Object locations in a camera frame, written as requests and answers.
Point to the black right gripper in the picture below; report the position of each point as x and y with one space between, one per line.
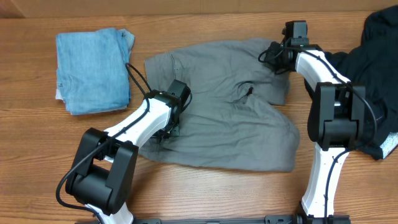
273 54

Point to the folded blue denim jeans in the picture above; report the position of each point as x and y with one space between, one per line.
91 72

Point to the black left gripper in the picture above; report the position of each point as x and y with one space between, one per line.
170 132

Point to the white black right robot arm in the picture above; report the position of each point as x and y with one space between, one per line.
335 122

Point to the grey shorts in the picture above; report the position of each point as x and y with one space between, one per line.
233 121

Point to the white patterned garment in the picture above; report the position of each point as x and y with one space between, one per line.
389 145

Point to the black garment pile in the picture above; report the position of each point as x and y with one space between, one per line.
374 65

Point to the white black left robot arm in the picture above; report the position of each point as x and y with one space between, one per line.
102 171

